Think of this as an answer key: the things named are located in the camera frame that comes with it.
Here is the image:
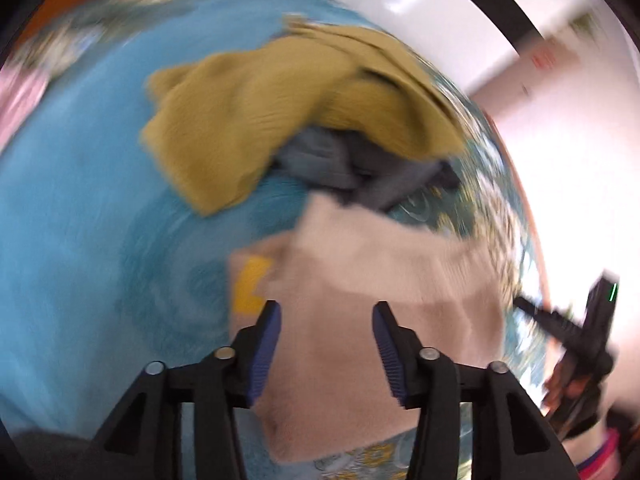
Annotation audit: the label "dark grey cloth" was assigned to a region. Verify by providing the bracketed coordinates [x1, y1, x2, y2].
[10, 430, 101, 480]

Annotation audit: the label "white glossy wardrobe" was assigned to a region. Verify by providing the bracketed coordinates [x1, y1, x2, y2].
[270, 0, 546, 93]

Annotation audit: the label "mustard knit sweater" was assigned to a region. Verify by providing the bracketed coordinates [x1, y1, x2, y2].
[140, 17, 466, 216]

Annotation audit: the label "beige door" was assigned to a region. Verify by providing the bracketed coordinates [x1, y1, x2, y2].
[470, 25, 591, 106]

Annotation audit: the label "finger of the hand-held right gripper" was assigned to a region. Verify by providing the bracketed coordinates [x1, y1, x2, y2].
[514, 296, 583, 343]

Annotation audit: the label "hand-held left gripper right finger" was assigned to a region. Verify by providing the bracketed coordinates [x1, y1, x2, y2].
[372, 301, 576, 480]

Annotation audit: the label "teal floral bedspread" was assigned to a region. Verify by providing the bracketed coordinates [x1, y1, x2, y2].
[0, 0, 551, 480]

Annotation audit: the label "person's right hand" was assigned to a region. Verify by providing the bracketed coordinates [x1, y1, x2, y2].
[542, 360, 584, 411]

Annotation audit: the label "pink folded clothes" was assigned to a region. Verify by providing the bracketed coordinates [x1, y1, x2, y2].
[0, 67, 51, 151]

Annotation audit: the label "beige fuzzy sweater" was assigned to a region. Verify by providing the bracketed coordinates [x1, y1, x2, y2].
[230, 195, 506, 463]

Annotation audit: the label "red door decoration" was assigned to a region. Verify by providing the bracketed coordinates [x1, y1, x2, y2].
[532, 46, 560, 70]

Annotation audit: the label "wooden headboard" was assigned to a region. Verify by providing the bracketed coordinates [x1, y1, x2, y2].
[22, 0, 108, 43]

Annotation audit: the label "green hanging plant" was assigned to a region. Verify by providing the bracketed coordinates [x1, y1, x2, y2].
[574, 12, 603, 36]

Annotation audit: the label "grey garment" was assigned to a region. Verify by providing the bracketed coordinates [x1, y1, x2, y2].
[272, 127, 461, 211]

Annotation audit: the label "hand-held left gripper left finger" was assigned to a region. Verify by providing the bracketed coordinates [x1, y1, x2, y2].
[91, 300, 282, 480]

